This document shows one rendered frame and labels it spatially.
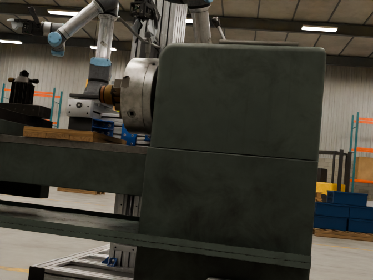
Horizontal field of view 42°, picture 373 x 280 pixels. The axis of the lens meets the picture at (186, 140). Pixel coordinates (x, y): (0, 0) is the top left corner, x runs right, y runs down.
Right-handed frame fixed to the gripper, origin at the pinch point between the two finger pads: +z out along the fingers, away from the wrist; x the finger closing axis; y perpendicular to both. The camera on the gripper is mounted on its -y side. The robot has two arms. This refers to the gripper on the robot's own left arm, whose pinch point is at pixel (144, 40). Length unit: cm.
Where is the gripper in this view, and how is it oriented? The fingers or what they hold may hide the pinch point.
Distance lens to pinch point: 201.4
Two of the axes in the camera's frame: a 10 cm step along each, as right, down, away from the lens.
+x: 9.0, 0.8, -4.2
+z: -0.8, 10.0, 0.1
